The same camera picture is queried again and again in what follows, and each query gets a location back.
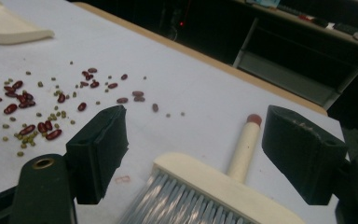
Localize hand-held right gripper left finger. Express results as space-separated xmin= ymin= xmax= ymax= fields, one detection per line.
xmin=65 ymin=105 xmax=130 ymax=205

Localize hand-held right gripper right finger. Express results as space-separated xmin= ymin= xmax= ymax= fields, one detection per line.
xmin=261 ymin=105 xmax=350 ymax=206

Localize pile of red scraps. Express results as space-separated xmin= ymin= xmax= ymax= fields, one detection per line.
xmin=0 ymin=60 xmax=186 ymax=158

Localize cream hand brush grey bristles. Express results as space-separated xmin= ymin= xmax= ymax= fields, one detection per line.
xmin=117 ymin=113 xmax=307 ymax=224

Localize cream plastic dustpan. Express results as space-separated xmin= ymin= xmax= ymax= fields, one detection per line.
xmin=0 ymin=0 xmax=56 ymax=46

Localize white table mat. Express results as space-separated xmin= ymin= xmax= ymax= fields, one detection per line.
xmin=0 ymin=0 xmax=351 ymax=224

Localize white desk frame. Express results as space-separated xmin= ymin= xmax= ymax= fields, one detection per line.
xmin=232 ymin=0 xmax=358 ymax=110

